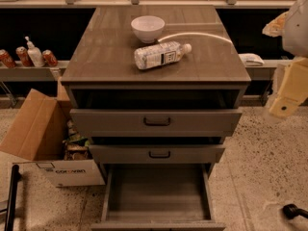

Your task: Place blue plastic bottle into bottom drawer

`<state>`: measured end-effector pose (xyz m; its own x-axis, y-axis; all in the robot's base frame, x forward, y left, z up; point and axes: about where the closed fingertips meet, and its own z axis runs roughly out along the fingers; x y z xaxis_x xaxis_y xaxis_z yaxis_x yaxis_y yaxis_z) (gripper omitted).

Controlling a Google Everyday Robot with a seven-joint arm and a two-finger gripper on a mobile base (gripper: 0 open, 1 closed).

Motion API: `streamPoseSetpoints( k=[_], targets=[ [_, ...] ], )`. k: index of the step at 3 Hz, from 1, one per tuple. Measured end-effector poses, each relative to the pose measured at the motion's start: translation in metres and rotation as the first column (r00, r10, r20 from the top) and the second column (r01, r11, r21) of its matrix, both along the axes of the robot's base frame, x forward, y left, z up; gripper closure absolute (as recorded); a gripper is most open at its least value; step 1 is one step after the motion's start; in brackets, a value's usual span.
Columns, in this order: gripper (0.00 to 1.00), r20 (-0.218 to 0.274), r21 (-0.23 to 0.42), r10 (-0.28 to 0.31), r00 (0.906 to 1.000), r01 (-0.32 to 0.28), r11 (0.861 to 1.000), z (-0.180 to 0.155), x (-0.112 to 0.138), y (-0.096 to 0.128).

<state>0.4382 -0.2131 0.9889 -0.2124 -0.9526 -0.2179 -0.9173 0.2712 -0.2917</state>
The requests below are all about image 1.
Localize grey drawer cabinet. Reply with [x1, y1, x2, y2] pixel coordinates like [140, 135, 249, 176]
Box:
[62, 6, 250, 169]

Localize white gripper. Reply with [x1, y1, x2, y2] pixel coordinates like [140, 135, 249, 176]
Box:
[262, 0, 308, 118]

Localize red soda can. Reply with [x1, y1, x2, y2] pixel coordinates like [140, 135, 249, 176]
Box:
[0, 49, 16, 68]
[42, 50, 58, 66]
[15, 46, 33, 66]

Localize black chair leg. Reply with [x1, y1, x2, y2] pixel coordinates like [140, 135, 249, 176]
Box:
[4, 165, 21, 231]

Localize grey drawer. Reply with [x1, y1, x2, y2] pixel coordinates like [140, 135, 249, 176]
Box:
[70, 90, 241, 138]
[90, 141, 225, 164]
[91, 164, 225, 231]

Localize open cardboard box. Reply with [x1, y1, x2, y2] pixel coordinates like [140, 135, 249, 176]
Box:
[0, 86, 104, 188]

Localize red soda can right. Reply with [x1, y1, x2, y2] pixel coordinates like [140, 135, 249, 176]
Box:
[42, 50, 58, 66]

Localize folded white cloth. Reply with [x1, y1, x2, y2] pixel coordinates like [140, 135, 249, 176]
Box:
[240, 53, 264, 66]

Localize grey top drawer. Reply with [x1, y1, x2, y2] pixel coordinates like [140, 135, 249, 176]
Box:
[70, 90, 241, 138]

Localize grey bottom drawer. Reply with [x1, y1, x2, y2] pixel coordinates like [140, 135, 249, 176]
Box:
[91, 164, 225, 231]

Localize red soda can left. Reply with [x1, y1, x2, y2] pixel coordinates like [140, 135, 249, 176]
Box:
[0, 49, 16, 68]

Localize black caster wheel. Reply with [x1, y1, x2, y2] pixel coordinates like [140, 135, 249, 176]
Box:
[282, 204, 308, 219]

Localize grey middle drawer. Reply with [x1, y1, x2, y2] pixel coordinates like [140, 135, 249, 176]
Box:
[90, 141, 225, 164]

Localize red soda can middle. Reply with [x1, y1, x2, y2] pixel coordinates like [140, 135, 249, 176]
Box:
[15, 46, 33, 66]

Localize snack packets in box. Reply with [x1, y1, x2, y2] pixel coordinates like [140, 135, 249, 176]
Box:
[63, 119, 91, 161]

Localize clear plastic water bottle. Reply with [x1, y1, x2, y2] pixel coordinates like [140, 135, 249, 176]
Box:
[134, 41, 192, 70]

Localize white ceramic bowl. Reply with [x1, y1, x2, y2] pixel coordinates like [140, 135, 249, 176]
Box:
[131, 15, 166, 43]

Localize grey low shelf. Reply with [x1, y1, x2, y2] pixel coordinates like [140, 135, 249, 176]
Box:
[0, 61, 68, 82]

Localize white pump bottle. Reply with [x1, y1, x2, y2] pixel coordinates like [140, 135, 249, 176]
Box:
[25, 37, 45, 67]

